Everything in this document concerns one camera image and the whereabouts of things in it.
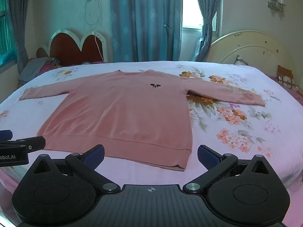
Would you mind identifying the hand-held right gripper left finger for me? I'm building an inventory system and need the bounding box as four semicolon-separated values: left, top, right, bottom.
30;144;121;194

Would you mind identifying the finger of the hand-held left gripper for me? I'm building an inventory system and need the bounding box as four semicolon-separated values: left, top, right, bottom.
0;136;46;152
0;130;13;143

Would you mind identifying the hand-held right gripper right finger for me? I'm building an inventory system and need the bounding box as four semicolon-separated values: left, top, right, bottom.
182;144;275;194

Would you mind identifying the pink long-sleeved sweater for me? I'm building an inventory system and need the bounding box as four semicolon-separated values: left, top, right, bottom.
19;69;266;171

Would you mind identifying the pile of clothes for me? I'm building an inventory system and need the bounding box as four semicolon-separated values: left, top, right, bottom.
19;57;62;81

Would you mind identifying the red heart-shaped headboard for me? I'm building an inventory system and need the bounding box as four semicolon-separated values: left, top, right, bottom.
36;29;108;67

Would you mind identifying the small patterned pillow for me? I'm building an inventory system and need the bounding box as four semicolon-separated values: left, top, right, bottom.
234;55;248;66

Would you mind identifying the brown patterned pillow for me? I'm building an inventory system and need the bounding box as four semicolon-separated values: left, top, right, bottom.
277;65;295;89

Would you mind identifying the blue side curtain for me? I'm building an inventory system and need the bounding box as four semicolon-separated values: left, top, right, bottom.
8;0;34;76

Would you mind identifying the cream round headboard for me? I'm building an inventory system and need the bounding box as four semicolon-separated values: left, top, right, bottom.
209;30;295;76

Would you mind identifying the tied blue curtain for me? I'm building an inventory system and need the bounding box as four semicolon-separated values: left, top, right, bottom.
192;0;224;63

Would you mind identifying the wide blue curtain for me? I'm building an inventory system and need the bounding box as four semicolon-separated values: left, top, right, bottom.
110;0;184;63

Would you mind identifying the bright window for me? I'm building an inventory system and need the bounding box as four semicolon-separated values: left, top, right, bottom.
182;0;204;37

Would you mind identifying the white cable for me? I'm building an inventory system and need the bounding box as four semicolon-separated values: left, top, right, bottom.
85;0;105;62

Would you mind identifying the wall lamp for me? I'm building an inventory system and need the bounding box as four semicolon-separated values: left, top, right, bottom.
267;0;286;11

